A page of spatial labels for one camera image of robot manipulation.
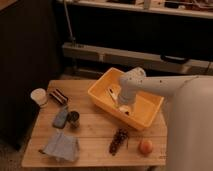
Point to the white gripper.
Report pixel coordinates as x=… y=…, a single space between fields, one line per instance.
x=126 y=98

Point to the white brush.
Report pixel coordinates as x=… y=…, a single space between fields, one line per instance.
x=112 y=95

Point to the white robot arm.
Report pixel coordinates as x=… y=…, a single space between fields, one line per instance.
x=190 y=125

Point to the yellow plastic bin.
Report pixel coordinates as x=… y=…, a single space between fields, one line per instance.
x=146 y=107

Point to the bunch of dark grapes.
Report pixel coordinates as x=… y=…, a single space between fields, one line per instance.
x=119 y=137

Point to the orange peach fruit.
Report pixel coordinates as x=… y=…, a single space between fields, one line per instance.
x=145 y=147

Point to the dark metal can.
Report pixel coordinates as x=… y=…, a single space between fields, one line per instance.
x=73 y=119

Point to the blue-grey sponge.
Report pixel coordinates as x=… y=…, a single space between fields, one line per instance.
x=61 y=118

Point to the dark striped block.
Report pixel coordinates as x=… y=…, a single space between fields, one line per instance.
x=59 y=97

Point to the blue-grey cloth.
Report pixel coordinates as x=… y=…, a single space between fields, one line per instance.
x=62 y=146

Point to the metal pole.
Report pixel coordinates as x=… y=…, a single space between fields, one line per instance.
x=72 y=38

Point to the white cup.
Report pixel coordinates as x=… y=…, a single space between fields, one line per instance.
x=39 y=96

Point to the white shelf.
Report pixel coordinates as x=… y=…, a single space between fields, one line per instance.
x=119 y=6

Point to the grey metal rail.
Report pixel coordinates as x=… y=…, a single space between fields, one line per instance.
x=131 y=58

